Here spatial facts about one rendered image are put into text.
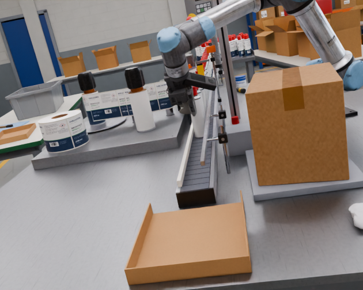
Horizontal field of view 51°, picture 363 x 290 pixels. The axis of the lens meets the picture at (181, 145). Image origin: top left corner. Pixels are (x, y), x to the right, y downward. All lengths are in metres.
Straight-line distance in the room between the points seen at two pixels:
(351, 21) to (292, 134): 2.41
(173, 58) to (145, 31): 8.06
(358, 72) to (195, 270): 1.06
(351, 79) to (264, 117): 0.62
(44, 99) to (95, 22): 6.01
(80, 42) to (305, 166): 8.57
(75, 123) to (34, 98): 1.72
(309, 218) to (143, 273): 0.41
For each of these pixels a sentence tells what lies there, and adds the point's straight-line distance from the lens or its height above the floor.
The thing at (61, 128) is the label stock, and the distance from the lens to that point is 1.79.
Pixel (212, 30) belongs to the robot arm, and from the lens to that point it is 1.28.
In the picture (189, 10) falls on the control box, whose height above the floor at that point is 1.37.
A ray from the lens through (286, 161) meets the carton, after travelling 1.08.
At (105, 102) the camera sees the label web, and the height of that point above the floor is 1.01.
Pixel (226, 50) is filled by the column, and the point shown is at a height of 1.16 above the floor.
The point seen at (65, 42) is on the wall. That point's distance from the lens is 9.47.
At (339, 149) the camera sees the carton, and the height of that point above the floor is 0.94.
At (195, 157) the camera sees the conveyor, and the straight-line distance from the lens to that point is 1.33.
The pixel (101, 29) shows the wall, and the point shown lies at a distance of 9.34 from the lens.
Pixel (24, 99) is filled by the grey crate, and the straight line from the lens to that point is 3.52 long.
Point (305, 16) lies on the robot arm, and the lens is 1.48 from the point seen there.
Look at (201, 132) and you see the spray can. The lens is 1.51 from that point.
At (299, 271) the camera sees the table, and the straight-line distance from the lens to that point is 0.82.
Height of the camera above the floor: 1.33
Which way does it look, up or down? 18 degrees down
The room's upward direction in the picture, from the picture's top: 12 degrees counter-clockwise
